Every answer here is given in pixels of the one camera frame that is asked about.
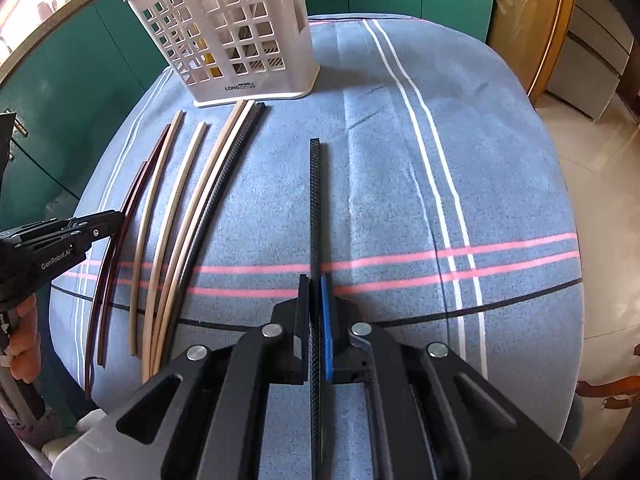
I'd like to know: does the black textured chopstick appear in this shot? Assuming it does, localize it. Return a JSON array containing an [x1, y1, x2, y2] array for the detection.
[[167, 102, 267, 361], [309, 137, 323, 480]]

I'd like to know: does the person's left hand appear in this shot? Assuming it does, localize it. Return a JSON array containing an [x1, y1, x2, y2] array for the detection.
[[9, 294, 45, 382]]

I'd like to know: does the beige wooden chopstick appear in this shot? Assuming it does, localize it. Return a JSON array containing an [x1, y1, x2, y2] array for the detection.
[[157, 101, 256, 366], [141, 121, 207, 385], [149, 99, 248, 372], [128, 110, 185, 357]]

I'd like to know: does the dark brown chopstick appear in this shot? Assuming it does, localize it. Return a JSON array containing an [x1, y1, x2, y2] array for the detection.
[[84, 161, 149, 401], [96, 124, 172, 367]]

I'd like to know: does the metal cabinet handle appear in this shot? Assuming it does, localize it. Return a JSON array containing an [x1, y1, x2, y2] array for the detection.
[[4, 108, 30, 138]]

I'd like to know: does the grey drawer cabinet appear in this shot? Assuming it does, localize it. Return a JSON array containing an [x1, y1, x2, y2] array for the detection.
[[545, 0, 638, 121]]

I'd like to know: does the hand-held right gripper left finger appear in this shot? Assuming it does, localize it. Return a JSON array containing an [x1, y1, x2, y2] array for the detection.
[[102, 274, 313, 480]]

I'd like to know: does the black flat panel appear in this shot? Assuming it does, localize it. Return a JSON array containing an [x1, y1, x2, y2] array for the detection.
[[0, 111, 17, 196]]

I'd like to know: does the kitchen counter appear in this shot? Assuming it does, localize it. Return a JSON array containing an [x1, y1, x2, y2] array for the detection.
[[0, 0, 171, 86]]

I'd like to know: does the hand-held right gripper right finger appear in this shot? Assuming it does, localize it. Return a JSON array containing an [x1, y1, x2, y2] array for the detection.
[[320, 273, 581, 480]]

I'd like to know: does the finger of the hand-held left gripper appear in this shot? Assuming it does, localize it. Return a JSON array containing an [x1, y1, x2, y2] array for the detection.
[[0, 216, 84, 244], [74, 209, 124, 255]]

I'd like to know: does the white plastic utensil basket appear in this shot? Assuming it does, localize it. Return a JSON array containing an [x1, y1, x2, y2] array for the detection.
[[124, 0, 321, 109]]

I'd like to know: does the wooden chair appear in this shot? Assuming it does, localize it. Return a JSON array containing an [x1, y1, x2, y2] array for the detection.
[[575, 342, 640, 411]]

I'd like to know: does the blue striped tablecloth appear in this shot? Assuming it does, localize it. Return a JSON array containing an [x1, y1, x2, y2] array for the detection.
[[49, 14, 586, 480]]

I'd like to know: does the wooden framed glass door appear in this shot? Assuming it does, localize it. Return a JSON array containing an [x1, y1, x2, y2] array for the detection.
[[487, 0, 578, 106]]

